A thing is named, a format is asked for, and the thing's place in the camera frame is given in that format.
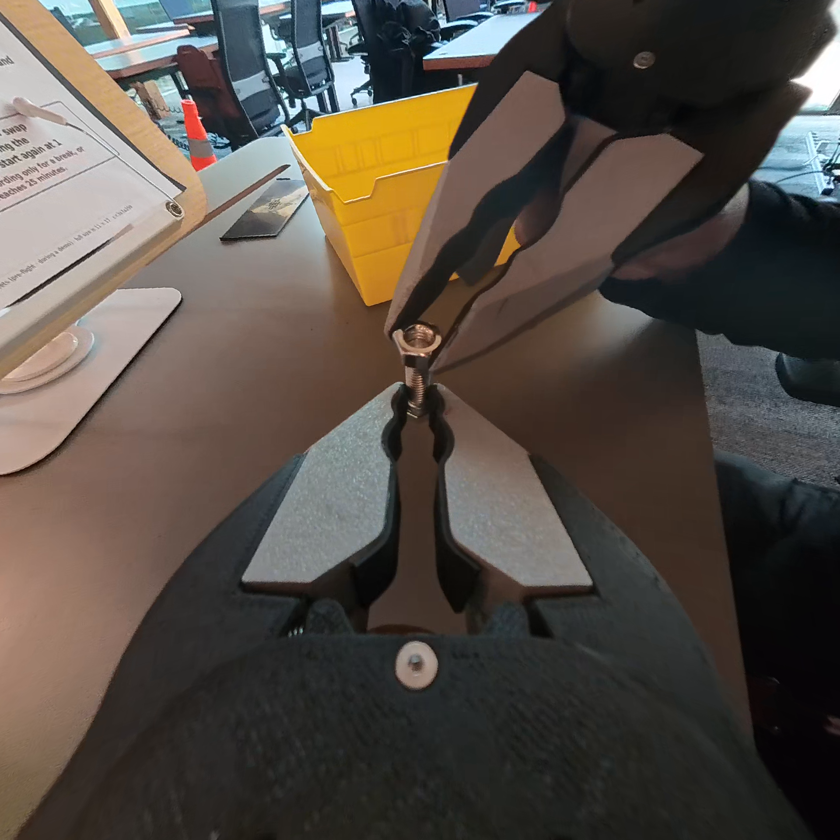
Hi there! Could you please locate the person's leg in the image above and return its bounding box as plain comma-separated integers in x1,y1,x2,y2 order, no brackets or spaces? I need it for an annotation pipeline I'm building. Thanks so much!
714,451,840,840

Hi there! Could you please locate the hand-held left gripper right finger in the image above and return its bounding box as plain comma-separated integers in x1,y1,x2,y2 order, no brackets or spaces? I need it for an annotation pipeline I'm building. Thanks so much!
428,383,595,614

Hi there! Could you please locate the yellow divided plastic bin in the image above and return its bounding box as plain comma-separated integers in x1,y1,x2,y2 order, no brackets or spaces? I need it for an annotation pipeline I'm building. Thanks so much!
282,84,522,307

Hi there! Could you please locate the wooden sign board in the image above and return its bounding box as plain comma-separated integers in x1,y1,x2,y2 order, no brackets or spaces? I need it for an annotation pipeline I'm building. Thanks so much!
0,0,208,382

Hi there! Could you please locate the steel bolt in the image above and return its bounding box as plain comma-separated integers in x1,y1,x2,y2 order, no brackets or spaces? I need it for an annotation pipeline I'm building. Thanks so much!
403,354,433,421

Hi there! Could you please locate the black office chair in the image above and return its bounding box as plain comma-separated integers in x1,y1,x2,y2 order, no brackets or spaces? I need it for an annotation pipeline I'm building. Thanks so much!
351,0,442,107
209,0,291,142
272,0,341,129

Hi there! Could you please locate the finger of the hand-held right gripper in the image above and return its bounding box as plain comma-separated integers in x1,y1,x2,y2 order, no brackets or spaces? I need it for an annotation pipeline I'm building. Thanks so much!
433,131,704,375
384,71,588,339

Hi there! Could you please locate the white instruction sheet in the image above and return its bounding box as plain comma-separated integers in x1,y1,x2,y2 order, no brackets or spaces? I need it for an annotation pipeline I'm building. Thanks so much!
0,12,186,309

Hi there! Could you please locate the orange traffic cone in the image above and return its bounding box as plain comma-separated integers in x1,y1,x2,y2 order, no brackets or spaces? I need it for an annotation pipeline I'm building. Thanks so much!
180,98,219,172

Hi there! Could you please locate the silver bolt with nut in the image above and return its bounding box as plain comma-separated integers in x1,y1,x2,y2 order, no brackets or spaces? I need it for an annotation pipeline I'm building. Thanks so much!
392,322,442,368

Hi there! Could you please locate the black patterned card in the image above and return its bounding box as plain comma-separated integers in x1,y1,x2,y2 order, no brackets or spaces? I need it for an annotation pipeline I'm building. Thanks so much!
219,180,309,243

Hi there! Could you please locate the wooden office desk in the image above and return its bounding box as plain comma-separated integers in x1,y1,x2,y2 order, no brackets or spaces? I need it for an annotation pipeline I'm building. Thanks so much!
85,29,221,86
423,8,549,72

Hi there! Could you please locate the person's right hand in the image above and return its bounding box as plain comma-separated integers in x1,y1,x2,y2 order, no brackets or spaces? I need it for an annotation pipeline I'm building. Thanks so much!
613,193,749,282

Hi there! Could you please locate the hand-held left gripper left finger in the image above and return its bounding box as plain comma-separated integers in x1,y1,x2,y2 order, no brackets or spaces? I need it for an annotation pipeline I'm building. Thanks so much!
241,382,404,610

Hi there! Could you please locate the white pen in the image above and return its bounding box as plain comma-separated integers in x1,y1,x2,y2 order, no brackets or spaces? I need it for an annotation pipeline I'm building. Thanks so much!
12,96,74,127

